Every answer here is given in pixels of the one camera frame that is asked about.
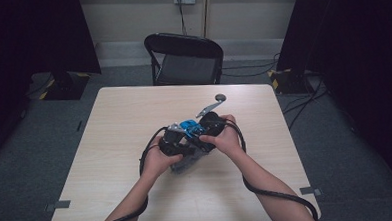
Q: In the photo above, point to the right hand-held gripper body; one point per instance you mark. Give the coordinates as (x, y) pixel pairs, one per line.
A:
(213, 124)

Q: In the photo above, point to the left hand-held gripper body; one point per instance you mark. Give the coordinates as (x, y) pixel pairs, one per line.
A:
(172, 141)

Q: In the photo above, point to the person's right hand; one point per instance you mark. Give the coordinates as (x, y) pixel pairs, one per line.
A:
(228, 140)

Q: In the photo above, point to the person's left hand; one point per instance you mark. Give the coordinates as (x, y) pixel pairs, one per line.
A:
(156, 162)

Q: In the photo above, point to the round grey table cap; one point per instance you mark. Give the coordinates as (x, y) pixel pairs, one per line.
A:
(221, 96)

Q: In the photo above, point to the black folding chair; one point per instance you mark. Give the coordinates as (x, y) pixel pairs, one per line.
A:
(185, 67)

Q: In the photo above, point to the black stand base striped tape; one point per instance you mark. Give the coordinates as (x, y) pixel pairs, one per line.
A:
(66, 87)
(289, 81)

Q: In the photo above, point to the grey tape marker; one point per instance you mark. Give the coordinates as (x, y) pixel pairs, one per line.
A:
(59, 205)
(309, 190)

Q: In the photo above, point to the black curtain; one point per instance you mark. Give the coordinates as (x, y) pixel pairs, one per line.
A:
(365, 49)
(30, 31)

